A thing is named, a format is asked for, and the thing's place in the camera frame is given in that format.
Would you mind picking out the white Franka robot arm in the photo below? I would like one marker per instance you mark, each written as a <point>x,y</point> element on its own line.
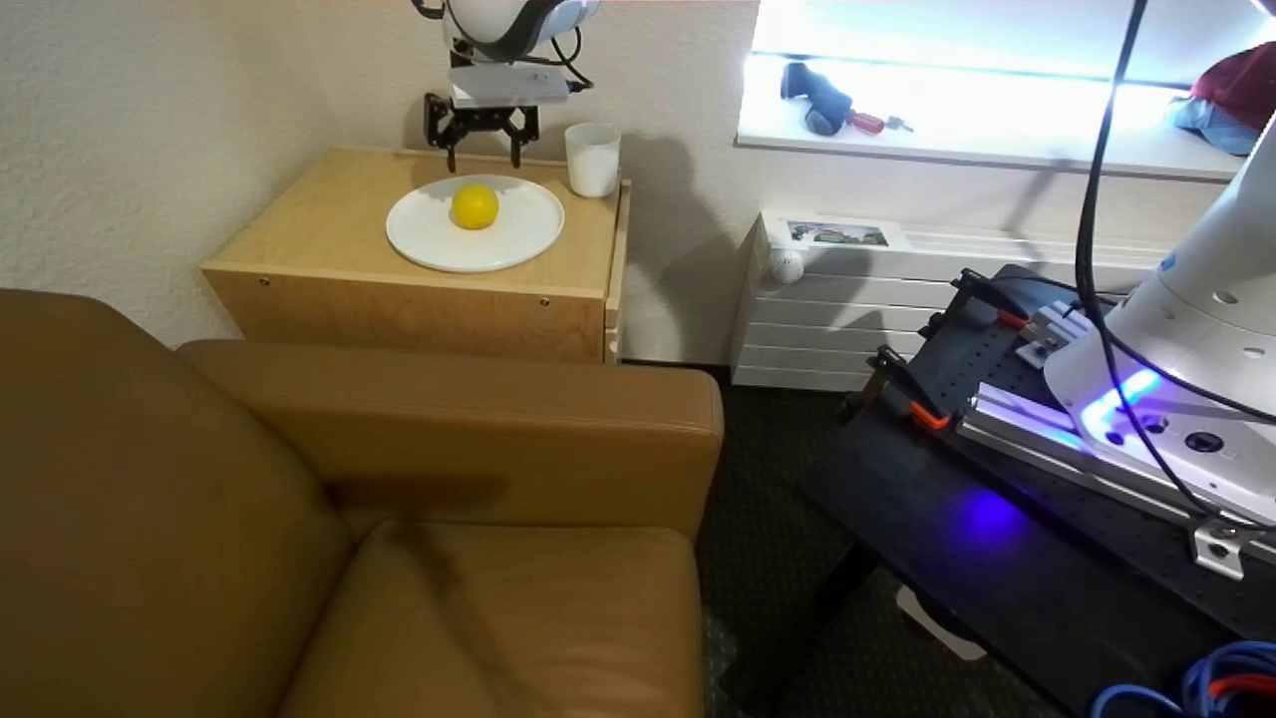
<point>1197,293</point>

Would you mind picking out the small metal keys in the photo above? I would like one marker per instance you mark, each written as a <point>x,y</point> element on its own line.
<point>898,124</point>

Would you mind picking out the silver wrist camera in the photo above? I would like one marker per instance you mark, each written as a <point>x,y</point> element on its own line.
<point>514,87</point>

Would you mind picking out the black robot table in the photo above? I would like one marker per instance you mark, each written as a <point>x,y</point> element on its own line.
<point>984,534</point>

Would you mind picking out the light wooden nightstand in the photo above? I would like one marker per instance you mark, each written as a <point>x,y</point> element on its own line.
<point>334,265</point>

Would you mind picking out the white windowsill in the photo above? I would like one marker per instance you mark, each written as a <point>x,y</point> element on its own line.
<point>1011,124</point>

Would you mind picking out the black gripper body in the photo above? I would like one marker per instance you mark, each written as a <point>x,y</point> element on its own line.
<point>482,118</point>

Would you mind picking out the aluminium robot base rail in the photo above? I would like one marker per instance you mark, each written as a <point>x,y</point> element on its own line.
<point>1061,442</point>

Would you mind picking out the brown leather armchair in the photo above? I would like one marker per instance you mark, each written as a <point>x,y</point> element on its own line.
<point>264,534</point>

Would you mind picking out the blue cloth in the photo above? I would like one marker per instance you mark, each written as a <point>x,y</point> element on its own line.
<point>1214,130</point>

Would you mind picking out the metal corner bracket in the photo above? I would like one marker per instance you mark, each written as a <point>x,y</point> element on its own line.
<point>1222,547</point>

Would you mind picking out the yellow lemon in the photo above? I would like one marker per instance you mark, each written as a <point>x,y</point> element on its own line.
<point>475,207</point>

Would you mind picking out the white wall heater unit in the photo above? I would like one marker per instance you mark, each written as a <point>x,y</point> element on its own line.
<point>905,321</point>

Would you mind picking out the maroon cloth bundle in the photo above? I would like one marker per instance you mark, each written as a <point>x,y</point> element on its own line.
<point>1242,87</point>

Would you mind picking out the white cup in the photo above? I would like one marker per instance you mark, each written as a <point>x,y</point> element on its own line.
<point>591,160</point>

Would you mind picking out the white round plate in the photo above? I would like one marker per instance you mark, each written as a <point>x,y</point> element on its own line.
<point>423,233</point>

